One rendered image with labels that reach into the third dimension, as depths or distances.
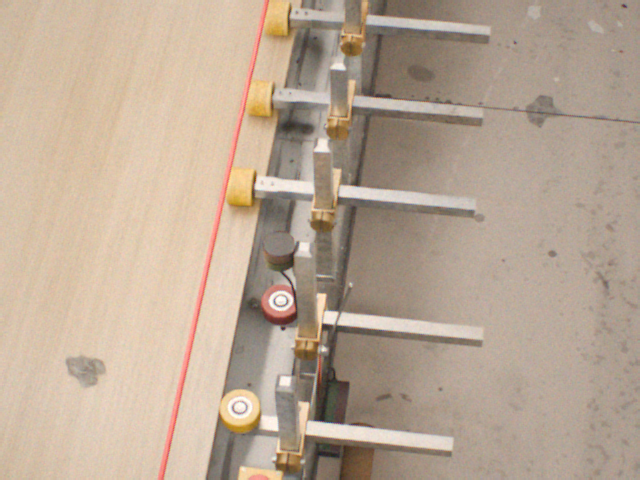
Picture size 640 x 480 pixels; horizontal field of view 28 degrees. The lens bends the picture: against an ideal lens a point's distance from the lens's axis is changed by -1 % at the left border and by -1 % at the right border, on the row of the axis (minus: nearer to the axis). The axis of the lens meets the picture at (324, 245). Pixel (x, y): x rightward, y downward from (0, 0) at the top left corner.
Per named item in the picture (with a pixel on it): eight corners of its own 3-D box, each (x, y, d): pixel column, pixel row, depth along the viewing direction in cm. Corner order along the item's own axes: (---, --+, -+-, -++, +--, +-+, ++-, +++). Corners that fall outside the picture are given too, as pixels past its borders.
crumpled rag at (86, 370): (113, 369, 259) (111, 363, 257) (88, 392, 256) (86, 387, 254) (82, 344, 262) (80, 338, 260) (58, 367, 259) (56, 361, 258)
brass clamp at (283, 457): (313, 414, 263) (312, 402, 259) (303, 475, 255) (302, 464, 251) (282, 411, 263) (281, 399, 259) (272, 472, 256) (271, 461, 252)
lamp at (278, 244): (300, 295, 262) (297, 233, 244) (296, 319, 259) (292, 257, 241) (271, 292, 263) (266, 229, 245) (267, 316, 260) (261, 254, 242)
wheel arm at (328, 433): (452, 444, 258) (453, 435, 255) (450, 460, 256) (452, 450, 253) (234, 420, 262) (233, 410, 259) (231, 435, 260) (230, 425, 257)
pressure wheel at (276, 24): (289, -2, 303) (285, 31, 303) (293, 6, 311) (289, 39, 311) (264, -4, 304) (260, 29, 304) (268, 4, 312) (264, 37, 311)
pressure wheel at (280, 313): (304, 314, 278) (303, 284, 268) (299, 346, 273) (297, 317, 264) (267, 310, 279) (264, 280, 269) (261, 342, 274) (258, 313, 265)
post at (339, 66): (348, 193, 314) (348, 55, 275) (346, 204, 312) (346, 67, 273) (334, 191, 315) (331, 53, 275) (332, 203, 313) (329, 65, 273)
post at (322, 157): (335, 271, 297) (332, 136, 258) (332, 284, 295) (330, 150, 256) (319, 270, 298) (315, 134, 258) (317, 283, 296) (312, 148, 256)
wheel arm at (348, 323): (482, 336, 271) (484, 325, 268) (481, 350, 269) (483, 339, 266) (274, 314, 275) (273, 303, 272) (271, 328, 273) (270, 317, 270)
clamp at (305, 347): (327, 306, 276) (326, 293, 272) (318, 362, 269) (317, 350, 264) (300, 303, 277) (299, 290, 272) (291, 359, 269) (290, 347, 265)
